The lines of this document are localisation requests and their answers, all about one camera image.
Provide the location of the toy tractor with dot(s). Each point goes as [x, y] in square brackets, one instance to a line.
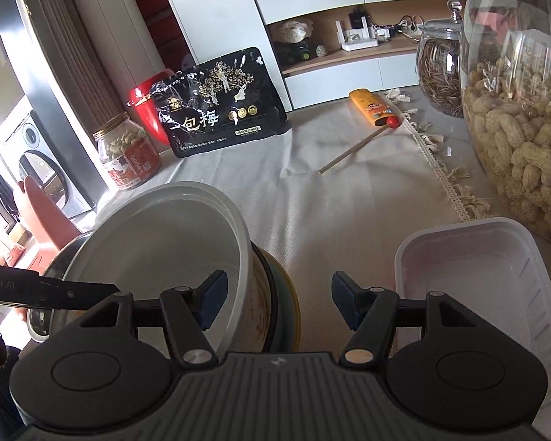
[294, 53]

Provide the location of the white shelf cabinet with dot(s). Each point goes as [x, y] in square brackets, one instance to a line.
[312, 4]

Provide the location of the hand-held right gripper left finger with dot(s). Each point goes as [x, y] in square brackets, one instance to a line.
[212, 296]

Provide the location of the white router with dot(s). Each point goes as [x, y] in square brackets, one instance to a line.
[356, 39]

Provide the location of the glass sunflower seed jar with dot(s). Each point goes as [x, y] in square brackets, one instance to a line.
[441, 73]

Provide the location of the red drawer cabinet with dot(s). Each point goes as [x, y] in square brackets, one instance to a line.
[160, 9]

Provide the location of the white tall cabinet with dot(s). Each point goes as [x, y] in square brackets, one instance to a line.
[220, 18]

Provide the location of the large glass peanut jar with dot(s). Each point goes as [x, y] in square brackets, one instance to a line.
[523, 138]

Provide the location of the white floor air conditioner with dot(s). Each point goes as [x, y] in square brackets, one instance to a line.
[73, 46]

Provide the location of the red foil tray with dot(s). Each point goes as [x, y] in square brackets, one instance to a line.
[468, 275]

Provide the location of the white plastic bowl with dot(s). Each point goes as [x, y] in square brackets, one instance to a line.
[165, 239]

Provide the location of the crumpled plastic bag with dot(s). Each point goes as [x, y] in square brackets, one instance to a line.
[294, 30]

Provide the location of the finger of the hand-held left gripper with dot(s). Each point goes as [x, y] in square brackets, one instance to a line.
[69, 294]

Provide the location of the grey fringed tablecloth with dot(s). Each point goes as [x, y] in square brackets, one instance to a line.
[340, 202]

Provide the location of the orange snack pack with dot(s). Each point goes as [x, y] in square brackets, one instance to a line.
[372, 108]

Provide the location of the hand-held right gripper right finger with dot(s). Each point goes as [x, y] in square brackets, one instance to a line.
[345, 298]

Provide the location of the small round clock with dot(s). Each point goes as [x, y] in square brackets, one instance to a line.
[321, 50]

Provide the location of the white power strip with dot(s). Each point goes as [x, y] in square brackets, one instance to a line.
[404, 27]

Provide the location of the small peanut jar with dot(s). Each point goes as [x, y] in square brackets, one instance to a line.
[128, 156]

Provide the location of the black snack bag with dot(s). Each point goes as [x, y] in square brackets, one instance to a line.
[220, 101]

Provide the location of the white washing machine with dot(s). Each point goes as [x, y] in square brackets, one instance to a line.
[41, 165]

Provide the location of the white bowl with yellow rim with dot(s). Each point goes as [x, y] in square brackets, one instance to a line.
[294, 303]

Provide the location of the red goblet-shaped bin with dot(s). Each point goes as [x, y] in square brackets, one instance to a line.
[142, 110]

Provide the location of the black box device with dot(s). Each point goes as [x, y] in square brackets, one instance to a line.
[360, 18]

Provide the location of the orange plastic chair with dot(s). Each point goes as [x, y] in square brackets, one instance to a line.
[46, 220]

